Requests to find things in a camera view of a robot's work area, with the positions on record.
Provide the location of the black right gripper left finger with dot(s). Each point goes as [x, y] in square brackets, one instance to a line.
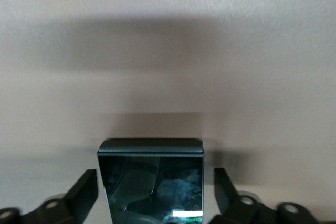
[60, 208]

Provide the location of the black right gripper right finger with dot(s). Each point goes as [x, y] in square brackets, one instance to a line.
[249, 211]

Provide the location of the black phone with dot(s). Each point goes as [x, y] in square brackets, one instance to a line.
[147, 176]

